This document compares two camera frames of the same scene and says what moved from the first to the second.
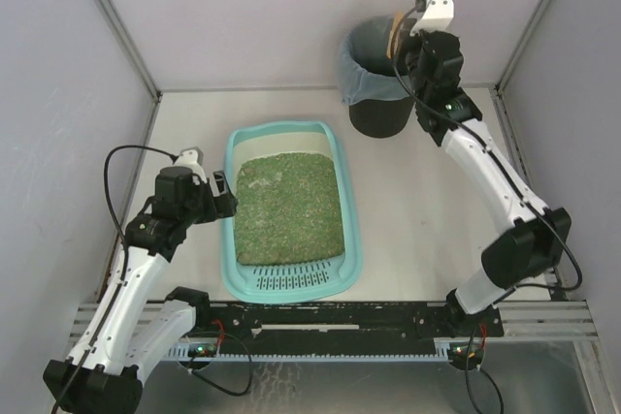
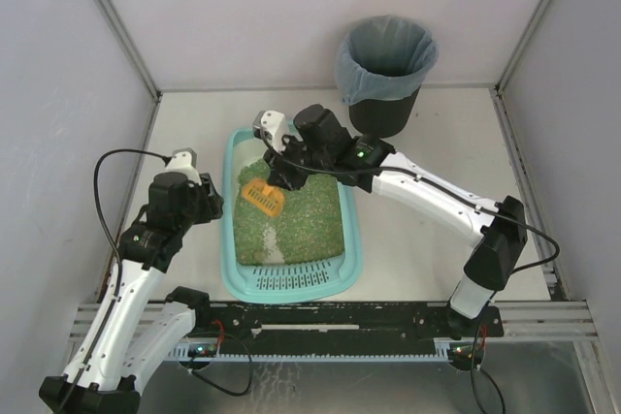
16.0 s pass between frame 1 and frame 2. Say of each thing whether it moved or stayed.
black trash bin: stayed
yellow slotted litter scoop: moved
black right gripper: moved
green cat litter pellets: stayed
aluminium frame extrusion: stayed
